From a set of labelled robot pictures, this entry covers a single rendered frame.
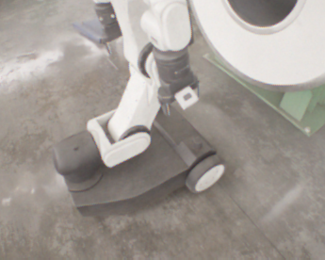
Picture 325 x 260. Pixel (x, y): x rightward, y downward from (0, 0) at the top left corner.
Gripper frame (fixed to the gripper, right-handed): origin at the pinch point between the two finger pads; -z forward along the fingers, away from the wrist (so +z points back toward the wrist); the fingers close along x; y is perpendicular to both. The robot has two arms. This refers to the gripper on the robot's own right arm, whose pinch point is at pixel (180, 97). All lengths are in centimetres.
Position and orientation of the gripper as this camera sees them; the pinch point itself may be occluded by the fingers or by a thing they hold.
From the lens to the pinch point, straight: 71.0
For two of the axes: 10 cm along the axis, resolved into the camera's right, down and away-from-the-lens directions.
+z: -1.9, -6.1, -7.7
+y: -5.3, -6.0, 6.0
